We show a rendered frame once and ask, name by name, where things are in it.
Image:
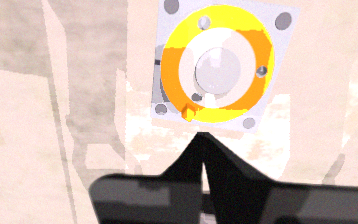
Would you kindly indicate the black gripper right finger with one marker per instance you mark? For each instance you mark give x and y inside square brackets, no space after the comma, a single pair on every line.
[242,194]

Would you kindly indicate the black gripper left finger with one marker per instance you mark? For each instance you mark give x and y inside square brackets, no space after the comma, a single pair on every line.
[174,196]

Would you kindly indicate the yellow and orange round plate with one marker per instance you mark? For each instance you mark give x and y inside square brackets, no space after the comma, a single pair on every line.
[230,27]

